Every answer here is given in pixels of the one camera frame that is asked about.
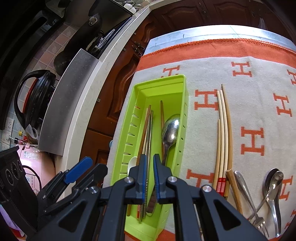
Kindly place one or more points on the gas stove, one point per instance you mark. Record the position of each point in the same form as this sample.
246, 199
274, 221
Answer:
108, 42

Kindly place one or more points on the brown plastic bag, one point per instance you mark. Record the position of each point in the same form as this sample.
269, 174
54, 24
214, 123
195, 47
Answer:
31, 133

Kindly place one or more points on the black range hood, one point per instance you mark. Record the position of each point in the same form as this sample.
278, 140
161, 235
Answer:
20, 27

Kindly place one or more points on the pink appliance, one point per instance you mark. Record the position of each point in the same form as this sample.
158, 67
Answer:
32, 157

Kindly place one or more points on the wooden kitchen cabinets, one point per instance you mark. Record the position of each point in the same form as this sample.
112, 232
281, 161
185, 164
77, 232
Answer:
111, 111

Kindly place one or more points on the stainless steel board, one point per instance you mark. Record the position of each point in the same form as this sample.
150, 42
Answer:
67, 99

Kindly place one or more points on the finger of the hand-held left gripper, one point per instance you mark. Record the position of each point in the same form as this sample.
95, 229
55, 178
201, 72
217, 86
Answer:
78, 168
92, 176

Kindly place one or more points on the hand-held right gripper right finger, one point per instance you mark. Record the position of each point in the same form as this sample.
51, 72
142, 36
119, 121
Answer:
157, 178

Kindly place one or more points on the white ceramic cups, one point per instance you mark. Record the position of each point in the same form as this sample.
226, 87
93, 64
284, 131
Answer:
129, 7

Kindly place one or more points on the black wok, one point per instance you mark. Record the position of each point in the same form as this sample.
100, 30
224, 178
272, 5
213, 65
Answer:
61, 62

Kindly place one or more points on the pale blue table cover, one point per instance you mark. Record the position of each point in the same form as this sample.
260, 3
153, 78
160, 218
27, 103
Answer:
208, 34

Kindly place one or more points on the large metal spoon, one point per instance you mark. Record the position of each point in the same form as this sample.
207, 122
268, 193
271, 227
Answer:
171, 132

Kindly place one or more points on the black pressure cooker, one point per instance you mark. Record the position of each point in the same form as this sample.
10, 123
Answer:
39, 97

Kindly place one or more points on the brown wooden chopstick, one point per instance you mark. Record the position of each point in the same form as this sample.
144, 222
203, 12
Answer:
145, 125
233, 190
162, 115

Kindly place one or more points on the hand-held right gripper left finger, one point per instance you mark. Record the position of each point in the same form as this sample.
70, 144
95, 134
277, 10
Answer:
143, 178

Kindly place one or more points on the metal fork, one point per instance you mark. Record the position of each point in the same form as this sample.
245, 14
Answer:
240, 183

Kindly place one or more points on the metal chopstick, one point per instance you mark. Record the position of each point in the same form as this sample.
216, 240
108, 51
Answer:
149, 129

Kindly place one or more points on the orange printed blanket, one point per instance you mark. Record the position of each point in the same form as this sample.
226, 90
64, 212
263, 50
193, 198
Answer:
254, 111

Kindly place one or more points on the dark glass panel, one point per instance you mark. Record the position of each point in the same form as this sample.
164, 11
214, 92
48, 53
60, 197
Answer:
115, 16

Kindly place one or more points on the blue round cabinet knob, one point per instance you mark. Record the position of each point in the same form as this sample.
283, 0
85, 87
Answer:
111, 144

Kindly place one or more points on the wall socket panel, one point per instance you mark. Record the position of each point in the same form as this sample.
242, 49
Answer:
7, 134

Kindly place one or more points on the green plastic utensil tray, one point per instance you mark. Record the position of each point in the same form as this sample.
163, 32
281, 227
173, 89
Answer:
159, 88

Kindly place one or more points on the white ceramic spoon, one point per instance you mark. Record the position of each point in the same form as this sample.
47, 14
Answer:
133, 163

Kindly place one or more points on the white plastic bag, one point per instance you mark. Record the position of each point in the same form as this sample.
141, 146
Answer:
261, 23

